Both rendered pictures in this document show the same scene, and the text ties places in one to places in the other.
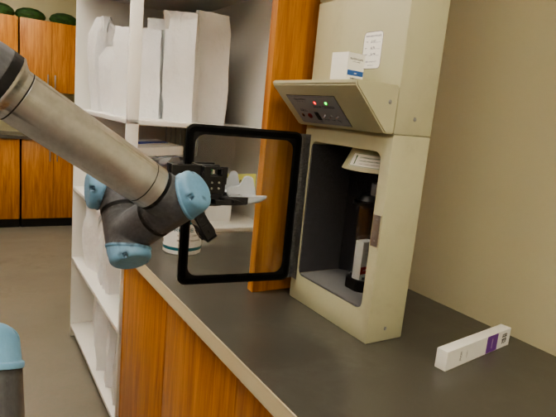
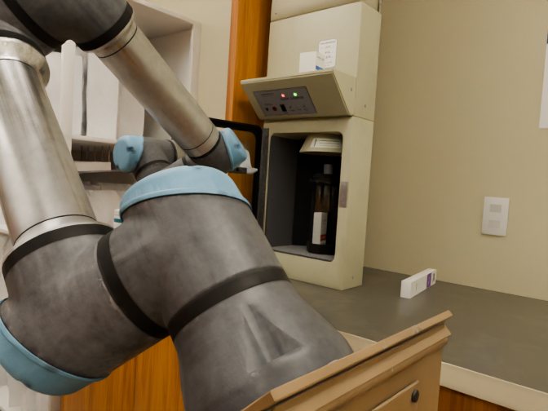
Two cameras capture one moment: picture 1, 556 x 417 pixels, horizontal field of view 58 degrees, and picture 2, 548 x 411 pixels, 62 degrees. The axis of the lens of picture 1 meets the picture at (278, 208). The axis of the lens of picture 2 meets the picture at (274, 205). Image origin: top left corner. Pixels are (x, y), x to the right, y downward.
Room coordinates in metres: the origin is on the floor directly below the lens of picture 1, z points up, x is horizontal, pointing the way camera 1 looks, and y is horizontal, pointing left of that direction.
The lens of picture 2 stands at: (-0.05, 0.33, 1.22)
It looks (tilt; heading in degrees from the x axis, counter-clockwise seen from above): 3 degrees down; 342
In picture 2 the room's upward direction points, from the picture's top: 4 degrees clockwise
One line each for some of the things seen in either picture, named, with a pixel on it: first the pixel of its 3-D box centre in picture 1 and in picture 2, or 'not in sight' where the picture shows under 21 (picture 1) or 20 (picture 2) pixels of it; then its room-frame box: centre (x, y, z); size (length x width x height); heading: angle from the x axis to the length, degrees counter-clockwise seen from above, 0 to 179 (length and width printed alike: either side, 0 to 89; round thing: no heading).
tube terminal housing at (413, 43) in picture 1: (380, 166); (327, 152); (1.26, -0.25, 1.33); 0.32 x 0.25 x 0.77; 32
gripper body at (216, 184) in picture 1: (195, 184); not in sight; (1.02, 0.17, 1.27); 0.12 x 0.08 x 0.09; 122
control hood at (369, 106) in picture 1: (328, 105); (294, 97); (1.16, -0.09, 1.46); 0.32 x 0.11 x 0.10; 32
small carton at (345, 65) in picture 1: (347, 68); (311, 65); (1.12, -0.12, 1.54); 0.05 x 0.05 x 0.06; 39
